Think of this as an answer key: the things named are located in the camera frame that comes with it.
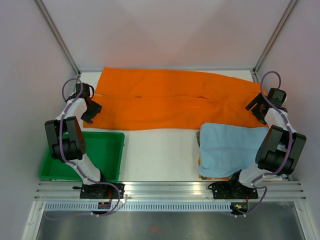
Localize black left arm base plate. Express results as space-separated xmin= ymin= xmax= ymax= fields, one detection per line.
xmin=72 ymin=184 xmax=119 ymax=199

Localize left aluminium frame post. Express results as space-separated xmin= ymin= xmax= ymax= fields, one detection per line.
xmin=33 ymin=0 xmax=81 ymax=77

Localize perforated white cable duct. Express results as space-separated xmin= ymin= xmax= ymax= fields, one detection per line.
xmin=45 ymin=201 xmax=232 ymax=212

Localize orange trousers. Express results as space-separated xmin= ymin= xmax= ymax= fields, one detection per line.
xmin=90 ymin=67 xmax=262 ymax=131

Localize green plastic tray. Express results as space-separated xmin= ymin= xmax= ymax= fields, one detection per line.
xmin=38 ymin=131 xmax=125 ymax=183

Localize right aluminium frame post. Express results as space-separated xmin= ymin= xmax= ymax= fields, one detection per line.
xmin=250 ymin=0 xmax=300 ymax=78

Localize aluminium frame post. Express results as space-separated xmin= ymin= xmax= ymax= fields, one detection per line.
xmin=250 ymin=0 xmax=300 ymax=78
xmin=33 ymin=0 xmax=81 ymax=77

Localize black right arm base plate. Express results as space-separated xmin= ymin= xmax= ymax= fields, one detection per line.
xmin=208 ymin=181 xmax=258 ymax=200

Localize aluminium front rail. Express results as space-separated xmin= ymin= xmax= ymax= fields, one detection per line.
xmin=33 ymin=181 xmax=307 ymax=202

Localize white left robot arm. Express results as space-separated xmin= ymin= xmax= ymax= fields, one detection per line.
xmin=44 ymin=81 xmax=109 ymax=199

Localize light blue folded trousers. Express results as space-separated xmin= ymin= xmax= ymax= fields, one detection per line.
xmin=198 ymin=122 xmax=290 ymax=179

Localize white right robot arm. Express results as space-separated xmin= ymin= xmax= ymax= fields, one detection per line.
xmin=227 ymin=88 xmax=307 ymax=198

